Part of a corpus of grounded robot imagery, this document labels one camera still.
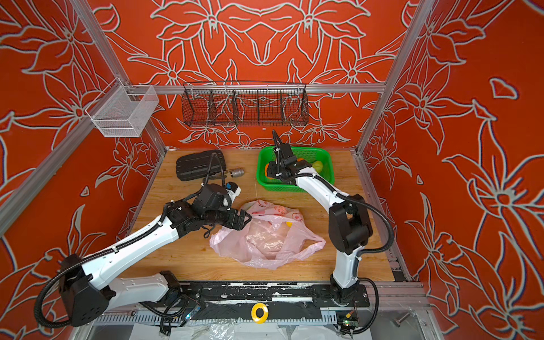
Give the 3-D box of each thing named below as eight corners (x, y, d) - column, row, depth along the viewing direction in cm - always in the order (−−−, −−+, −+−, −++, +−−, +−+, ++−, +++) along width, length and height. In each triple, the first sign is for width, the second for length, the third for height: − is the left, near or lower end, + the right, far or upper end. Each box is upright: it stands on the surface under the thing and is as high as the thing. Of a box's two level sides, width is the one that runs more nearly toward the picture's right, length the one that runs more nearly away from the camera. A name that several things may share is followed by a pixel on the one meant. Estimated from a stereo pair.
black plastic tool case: (180, 183, 106) (176, 177, 102) (178, 162, 115) (175, 156, 111) (228, 171, 111) (226, 165, 107) (222, 152, 120) (221, 145, 116)
